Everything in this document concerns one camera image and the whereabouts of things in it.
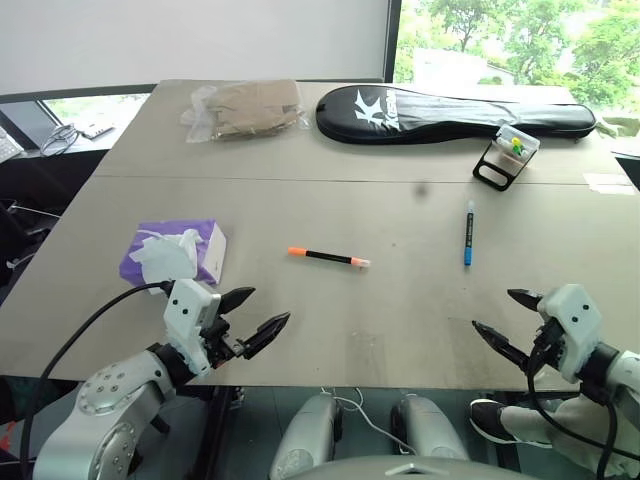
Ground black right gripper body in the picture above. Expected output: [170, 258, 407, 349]
[526, 313, 570, 374]

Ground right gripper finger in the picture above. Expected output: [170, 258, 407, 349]
[506, 287, 545, 316]
[471, 320, 531, 374]

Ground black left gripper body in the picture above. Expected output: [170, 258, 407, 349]
[197, 314, 249, 370]

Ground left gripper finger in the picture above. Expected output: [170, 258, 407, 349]
[241, 311, 292, 360]
[219, 286, 258, 317]

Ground blue marker pen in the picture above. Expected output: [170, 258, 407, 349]
[461, 199, 477, 267]

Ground purple tissue pack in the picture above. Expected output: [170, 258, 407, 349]
[118, 217, 228, 297]

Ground black pen with orange caps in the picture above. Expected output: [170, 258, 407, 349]
[287, 245, 372, 272]

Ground black and white shoe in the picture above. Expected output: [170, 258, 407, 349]
[468, 398, 552, 449]

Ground beige trouser leg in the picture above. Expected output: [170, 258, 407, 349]
[501, 393, 640, 479]

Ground black table leg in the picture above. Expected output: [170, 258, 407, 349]
[202, 386, 239, 480]

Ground silver left robot leg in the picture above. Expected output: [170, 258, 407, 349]
[269, 393, 345, 480]

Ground silver robot leg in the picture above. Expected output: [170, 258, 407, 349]
[269, 393, 345, 480]
[391, 393, 470, 464]

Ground silver right robot leg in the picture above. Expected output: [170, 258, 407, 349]
[391, 393, 470, 464]

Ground black metal stand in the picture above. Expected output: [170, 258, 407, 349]
[472, 139, 532, 194]

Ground grey robot torso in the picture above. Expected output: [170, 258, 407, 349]
[299, 453, 544, 480]

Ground plastic bag with brown cloth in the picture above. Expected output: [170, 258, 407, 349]
[179, 78, 314, 145]

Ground black racket bag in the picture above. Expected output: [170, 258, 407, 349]
[315, 84, 599, 147]

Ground white flat device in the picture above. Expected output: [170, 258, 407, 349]
[74, 118, 117, 141]

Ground black chair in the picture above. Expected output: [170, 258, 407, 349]
[0, 198, 62, 289]

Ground grey keyboard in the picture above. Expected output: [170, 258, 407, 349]
[0, 124, 25, 164]

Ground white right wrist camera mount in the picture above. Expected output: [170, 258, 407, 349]
[536, 283, 607, 384]

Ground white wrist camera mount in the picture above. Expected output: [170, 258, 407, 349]
[536, 283, 607, 384]
[162, 278, 223, 376]

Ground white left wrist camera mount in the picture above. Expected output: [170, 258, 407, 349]
[162, 278, 223, 376]

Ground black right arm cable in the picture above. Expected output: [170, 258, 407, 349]
[526, 343, 640, 480]

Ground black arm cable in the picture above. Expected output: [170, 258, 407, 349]
[526, 343, 640, 480]
[19, 281, 175, 480]

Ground thin white cable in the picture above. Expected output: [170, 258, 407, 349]
[319, 385, 417, 455]

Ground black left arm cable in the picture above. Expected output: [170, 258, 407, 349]
[19, 281, 175, 480]

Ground grey coiled cables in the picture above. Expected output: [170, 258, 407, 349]
[39, 122, 80, 159]

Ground black window frame post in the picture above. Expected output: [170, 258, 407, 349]
[381, 0, 404, 84]

